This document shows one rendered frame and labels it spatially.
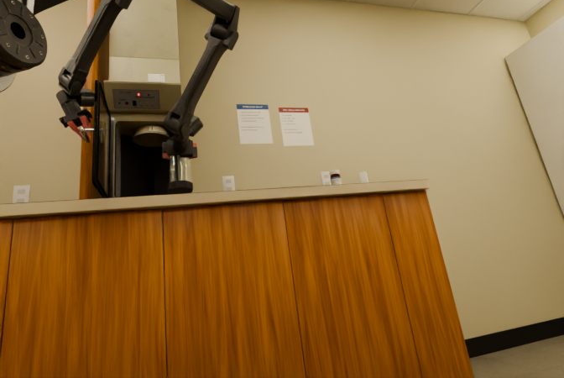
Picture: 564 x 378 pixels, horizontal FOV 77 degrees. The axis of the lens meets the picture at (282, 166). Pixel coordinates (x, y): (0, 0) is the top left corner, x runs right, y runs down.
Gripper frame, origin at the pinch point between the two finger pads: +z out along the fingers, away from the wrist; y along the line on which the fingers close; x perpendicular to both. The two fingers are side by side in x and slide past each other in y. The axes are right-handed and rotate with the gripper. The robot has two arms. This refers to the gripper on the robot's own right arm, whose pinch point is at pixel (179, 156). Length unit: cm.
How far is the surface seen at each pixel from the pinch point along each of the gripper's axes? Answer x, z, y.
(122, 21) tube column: -77, 5, 24
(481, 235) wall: 40, 49, -203
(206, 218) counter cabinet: 31.7, -14.2, -7.8
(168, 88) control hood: -33.3, -2.1, 3.5
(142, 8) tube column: -86, 4, 15
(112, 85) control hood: -33.8, -1.8, 26.4
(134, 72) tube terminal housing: -48, 7, 18
